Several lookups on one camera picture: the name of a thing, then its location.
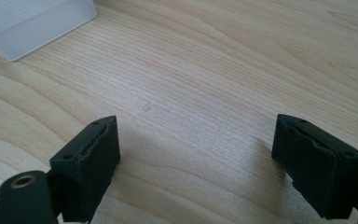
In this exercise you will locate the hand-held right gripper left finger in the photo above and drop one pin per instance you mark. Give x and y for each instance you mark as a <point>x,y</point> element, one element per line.
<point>87,161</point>

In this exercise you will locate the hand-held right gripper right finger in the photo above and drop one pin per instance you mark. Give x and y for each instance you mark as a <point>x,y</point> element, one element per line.
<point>320,168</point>

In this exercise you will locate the translucent plastic box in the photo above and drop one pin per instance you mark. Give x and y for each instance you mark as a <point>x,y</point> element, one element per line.
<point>28,34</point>

